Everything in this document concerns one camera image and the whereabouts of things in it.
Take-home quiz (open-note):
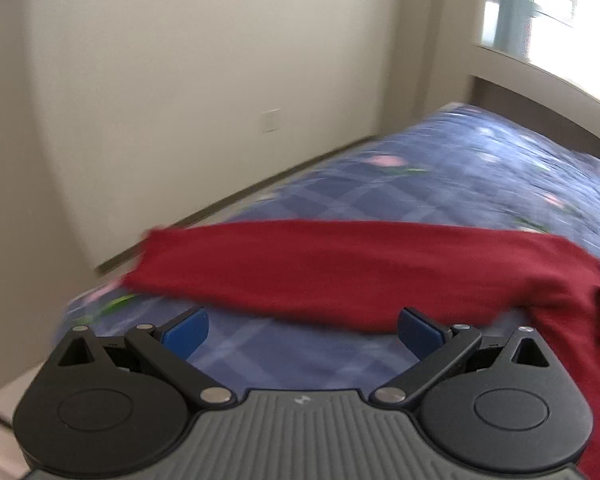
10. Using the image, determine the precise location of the bright window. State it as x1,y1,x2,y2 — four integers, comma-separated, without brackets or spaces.
480,0,600,111

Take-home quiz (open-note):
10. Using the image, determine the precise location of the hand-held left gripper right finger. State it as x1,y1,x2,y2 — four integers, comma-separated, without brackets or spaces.
369,306,552,410

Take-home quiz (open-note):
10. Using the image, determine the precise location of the beige window ledge cabinet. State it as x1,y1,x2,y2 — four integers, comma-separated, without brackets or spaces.
467,42,600,161

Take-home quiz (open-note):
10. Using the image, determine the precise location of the red sweater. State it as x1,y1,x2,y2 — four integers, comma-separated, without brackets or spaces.
122,219,600,480

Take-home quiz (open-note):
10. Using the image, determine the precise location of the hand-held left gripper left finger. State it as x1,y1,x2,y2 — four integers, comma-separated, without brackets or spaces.
54,306,237,410

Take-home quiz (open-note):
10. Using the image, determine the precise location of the blue plaid floral quilt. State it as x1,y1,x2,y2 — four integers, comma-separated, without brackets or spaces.
50,102,600,396

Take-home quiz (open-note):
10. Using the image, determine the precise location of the light blue curtain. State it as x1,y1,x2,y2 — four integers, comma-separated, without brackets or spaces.
494,0,537,60

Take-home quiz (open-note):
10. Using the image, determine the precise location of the tall beige wardrobe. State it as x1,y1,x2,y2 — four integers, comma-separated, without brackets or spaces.
432,0,506,111

